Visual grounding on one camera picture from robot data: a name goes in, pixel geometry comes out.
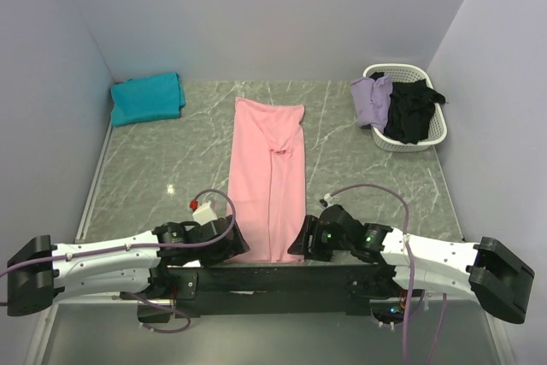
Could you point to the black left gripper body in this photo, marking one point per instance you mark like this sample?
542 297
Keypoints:
208 257

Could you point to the lavender t shirt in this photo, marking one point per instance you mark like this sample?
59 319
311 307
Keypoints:
372 100

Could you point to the black t shirt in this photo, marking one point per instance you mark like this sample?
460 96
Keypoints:
412 107

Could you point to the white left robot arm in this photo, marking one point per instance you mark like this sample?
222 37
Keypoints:
41 273

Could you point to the pink t shirt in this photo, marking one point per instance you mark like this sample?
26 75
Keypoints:
267 179

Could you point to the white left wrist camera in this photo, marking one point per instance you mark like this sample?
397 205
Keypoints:
202 213

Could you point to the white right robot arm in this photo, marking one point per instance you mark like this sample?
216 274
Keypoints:
487 272

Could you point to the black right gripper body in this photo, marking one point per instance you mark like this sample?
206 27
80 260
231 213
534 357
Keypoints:
323 243

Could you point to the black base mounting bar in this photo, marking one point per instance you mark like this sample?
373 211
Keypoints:
279 289

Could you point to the white plastic laundry basket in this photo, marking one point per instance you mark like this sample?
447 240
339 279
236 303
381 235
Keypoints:
437 131

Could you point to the folded teal t shirt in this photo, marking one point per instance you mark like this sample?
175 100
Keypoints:
154 98

